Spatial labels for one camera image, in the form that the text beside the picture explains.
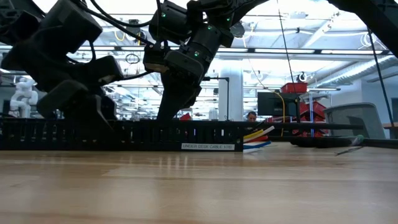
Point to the black aluminium frame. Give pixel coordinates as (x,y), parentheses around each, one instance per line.
(382,143)

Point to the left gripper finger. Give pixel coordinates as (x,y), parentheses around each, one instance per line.
(90,113)
(109,109)

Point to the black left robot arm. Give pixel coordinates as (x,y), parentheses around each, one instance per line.
(18,21)

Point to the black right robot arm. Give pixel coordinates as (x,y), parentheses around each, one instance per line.
(217,9)

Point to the red storage bin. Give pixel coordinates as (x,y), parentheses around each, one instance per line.
(293,88)

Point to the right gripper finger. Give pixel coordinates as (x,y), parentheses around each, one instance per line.
(175,96)
(196,96)

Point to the black camera stand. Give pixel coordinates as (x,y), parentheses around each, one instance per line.
(228,99)

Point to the white robot figure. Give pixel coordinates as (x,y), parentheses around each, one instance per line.
(23,96)

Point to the silver ventilation duct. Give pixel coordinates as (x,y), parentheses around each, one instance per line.
(354,71)

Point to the black raceway cover strip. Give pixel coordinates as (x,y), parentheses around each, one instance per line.
(311,126)

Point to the person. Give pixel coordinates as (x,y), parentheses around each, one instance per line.
(252,116)

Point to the long ceiling light bar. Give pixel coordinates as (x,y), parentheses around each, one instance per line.
(311,51)

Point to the black monitor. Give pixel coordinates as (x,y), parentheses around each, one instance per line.
(273,104)

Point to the black zip tie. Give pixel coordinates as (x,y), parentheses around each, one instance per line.
(348,151)

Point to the stack of red bins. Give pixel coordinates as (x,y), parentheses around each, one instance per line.
(314,112)

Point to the white pillar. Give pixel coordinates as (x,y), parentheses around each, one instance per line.
(233,99)

